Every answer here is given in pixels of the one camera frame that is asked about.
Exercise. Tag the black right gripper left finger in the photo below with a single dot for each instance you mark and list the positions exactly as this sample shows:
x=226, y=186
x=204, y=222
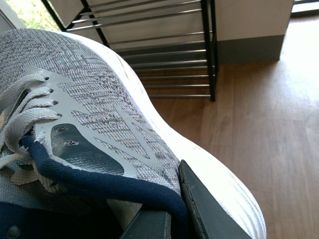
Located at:
x=149, y=224

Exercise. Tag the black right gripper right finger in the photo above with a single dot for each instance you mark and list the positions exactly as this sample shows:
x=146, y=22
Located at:
x=208, y=219

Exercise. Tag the grey knit sneaker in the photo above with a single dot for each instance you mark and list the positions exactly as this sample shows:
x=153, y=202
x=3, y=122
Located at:
x=82, y=149

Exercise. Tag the black metal shoe rack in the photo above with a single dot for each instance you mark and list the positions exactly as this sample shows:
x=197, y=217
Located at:
x=170, y=44

